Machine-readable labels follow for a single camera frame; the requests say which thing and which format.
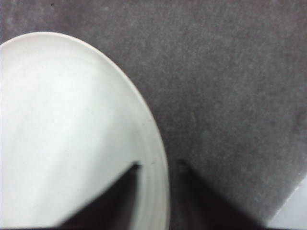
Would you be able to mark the white plate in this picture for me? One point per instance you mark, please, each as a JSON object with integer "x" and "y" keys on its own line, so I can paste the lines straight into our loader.
{"x": 70, "y": 126}

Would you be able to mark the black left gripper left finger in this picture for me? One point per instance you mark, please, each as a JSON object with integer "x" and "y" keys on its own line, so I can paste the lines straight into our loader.
{"x": 112, "y": 209}

